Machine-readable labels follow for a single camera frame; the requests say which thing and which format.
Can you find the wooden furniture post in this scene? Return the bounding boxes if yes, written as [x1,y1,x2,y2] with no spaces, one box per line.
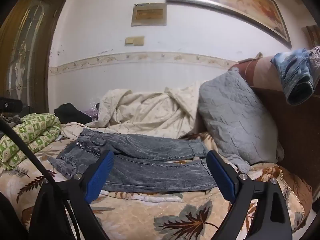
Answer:
[305,25,320,49]

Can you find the black cable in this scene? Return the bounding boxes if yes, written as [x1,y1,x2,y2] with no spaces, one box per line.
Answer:
[0,119,82,240]

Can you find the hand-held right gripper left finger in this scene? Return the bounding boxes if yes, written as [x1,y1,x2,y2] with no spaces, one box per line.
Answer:
[27,151,115,240]

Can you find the wooden door with glass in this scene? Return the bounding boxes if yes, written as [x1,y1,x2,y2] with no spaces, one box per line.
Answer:
[0,0,65,115]

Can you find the framed wall plaque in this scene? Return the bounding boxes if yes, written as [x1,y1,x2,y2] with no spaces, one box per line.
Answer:
[131,3,167,27]

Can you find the green patterned quilt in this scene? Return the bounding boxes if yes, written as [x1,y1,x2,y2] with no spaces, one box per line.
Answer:
[0,113,62,170]

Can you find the grey quilted pillow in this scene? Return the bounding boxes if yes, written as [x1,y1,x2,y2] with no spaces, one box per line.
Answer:
[198,67,285,173]

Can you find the leaf printed blanket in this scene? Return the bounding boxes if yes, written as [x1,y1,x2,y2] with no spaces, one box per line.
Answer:
[0,122,313,240]

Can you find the cream quilt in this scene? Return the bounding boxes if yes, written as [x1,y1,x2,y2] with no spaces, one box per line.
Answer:
[96,81,203,139]

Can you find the black cloth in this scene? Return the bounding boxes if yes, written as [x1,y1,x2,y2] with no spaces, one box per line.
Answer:
[54,102,94,124]

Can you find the beige wall switch plate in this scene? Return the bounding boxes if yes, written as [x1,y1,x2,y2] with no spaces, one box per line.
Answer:
[125,36,145,47]

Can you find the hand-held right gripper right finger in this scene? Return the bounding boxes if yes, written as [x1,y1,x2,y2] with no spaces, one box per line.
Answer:
[206,151,293,240]

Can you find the light blue washed jeans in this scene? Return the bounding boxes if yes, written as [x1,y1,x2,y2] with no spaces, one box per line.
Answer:
[271,49,314,105]

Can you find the pale grey garment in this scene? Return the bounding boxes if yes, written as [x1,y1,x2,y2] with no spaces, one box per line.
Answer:
[309,46,320,80]

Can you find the grey-blue denim pants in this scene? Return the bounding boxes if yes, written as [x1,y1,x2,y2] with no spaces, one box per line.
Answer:
[47,127,218,194]

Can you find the brown padded headboard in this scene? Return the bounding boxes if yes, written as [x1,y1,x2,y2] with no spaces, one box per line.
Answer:
[229,55,320,215]

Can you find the purple cloth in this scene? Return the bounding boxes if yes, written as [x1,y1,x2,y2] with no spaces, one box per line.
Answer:
[84,106,100,120]

